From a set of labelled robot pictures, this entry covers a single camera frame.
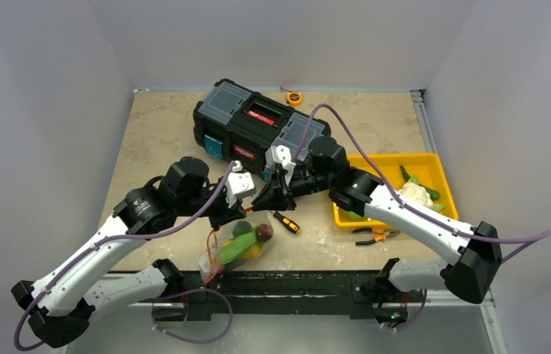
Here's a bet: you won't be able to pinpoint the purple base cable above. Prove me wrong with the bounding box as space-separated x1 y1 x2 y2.
150 289 233 344

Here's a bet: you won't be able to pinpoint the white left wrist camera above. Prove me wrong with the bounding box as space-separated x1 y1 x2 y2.
225 160 257 207

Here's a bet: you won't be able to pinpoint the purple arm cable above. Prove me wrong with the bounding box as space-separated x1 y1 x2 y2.
13 161 240 353
294 103 551 265

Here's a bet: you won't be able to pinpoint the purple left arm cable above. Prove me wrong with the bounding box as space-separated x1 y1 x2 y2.
13 161 240 353

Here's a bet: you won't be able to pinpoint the green cucumber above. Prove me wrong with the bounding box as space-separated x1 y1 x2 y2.
399 165 440 201

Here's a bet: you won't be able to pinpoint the clear orange zip top bag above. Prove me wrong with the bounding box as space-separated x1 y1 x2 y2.
198 211 274 284

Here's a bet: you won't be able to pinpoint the green round cabbage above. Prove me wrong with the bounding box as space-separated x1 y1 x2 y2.
342 211 365 222

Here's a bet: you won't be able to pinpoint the yellow corn cob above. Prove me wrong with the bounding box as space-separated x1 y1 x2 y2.
240 244 262 260

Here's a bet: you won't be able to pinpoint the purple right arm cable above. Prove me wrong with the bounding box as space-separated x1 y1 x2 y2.
294 103 551 265

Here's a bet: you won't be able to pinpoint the orange black pliers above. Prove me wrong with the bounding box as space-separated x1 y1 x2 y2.
352 227 401 246

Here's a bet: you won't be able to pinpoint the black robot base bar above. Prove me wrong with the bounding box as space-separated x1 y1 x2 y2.
148 259 424 325

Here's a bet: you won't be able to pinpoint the dark green avocado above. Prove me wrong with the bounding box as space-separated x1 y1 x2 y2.
232 221 254 238

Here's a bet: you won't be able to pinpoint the white cauliflower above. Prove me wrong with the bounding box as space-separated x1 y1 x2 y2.
398 181 434 209

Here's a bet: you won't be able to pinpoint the dark red plum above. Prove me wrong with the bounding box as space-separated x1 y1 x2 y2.
254 223 274 243

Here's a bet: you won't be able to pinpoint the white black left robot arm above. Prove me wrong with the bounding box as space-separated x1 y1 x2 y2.
11 156 255 348

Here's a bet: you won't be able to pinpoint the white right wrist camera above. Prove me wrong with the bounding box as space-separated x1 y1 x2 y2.
265 145 297 182

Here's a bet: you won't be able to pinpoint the yellow tape measure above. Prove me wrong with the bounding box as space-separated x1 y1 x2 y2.
280 86 303 107

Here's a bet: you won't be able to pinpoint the yellow plastic tray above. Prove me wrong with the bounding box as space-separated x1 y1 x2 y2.
333 153 459 229

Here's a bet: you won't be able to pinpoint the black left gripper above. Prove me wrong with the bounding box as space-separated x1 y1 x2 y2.
176 175 246 231

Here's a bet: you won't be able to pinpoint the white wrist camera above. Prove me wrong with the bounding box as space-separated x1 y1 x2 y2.
265 145 297 182
225 160 257 207

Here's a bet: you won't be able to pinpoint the black plastic toolbox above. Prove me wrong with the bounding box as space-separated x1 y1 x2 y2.
193 79 308 181

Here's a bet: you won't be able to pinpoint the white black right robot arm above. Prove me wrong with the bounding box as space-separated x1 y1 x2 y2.
252 136 502 304

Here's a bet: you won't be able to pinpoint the black yellow screwdriver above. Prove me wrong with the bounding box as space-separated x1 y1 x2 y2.
272 211 300 235

